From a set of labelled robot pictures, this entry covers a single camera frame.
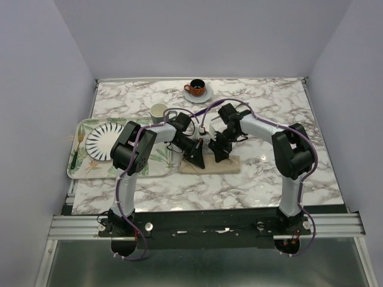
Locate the white plate with blue stripes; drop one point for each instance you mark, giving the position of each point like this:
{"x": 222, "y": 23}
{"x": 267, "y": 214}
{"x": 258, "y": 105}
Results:
{"x": 101, "y": 139}

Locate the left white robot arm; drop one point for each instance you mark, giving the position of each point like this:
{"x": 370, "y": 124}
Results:
{"x": 130, "y": 154}

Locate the aluminium frame rail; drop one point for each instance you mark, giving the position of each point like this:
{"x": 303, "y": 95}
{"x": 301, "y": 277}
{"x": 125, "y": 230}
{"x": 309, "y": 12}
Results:
{"x": 334, "y": 225}

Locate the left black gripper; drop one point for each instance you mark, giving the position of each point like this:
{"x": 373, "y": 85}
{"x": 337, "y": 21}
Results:
{"x": 195, "y": 156}

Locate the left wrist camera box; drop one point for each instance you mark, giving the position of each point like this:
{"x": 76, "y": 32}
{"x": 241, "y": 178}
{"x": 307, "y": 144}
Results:
{"x": 202, "y": 132}

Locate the white tray with leaf print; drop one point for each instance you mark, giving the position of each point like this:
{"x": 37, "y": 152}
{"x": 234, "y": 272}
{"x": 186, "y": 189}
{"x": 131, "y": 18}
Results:
{"x": 158, "y": 164}

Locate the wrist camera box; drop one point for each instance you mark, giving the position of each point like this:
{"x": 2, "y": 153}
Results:
{"x": 213, "y": 133}
{"x": 202, "y": 132}

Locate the gold fork with green handle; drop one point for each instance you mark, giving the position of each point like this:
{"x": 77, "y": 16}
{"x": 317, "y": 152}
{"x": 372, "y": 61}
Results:
{"x": 80, "y": 135}

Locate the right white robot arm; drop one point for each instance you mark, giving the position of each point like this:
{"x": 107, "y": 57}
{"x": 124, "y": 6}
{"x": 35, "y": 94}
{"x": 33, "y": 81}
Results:
{"x": 294, "y": 154}

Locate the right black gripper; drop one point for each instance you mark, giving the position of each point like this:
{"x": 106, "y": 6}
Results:
{"x": 216, "y": 147}

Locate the purple knife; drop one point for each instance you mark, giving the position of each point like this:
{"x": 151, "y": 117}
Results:
{"x": 198, "y": 114}

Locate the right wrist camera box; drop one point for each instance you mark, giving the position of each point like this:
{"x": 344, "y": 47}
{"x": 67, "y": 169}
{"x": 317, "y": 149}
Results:
{"x": 213, "y": 133}

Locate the brown coffee cup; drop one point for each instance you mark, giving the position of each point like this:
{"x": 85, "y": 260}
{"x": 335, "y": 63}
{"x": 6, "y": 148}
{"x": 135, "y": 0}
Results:
{"x": 196, "y": 87}

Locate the beige cloth napkin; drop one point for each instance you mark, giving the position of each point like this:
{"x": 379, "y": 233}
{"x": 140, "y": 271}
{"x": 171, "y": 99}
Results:
{"x": 231, "y": 165}

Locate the grey and cream mug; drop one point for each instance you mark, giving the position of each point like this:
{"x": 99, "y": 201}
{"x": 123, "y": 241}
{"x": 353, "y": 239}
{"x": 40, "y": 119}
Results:
{"x": 158, "y": 111}

